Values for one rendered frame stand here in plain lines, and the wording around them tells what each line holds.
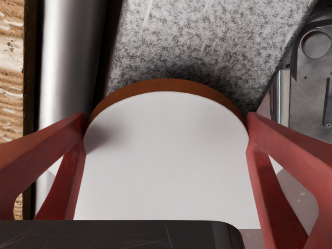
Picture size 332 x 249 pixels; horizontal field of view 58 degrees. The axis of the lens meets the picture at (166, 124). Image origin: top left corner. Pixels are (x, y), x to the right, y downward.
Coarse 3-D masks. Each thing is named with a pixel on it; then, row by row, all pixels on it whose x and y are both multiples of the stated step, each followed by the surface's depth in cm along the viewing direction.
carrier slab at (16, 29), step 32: (0, 0) 11; (32, 0) 12; (0, 32) 12; (32, 32) 13; (0, 64) 13; (32, 64) 14; (0, 96) 14; (32, 96) 15; (0, 128) 15; (32, 128) 17
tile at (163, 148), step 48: (144, 96) 11; (192, 96) 11; (96, 144) 12; (144, 144) 13; (192, 144) 13; (240, 144) 13; (96, 192) 15; (144, 192) 15; (192, 192) 15; (240, 192) 15
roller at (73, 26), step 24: (48, 0) 13; (72, 0) 13; (96, 0) 14; (48, 24) 14; (72, 24) 14; (96, 24) 15; (48, 48) 14; (72, 48) 14; (96, 48) 16; (48, 72) 15; (72, 72) 15; (96, 72) 17; (48, 96) 16; (72, 96) 16; (48, 120) 17; (48, 192) 20
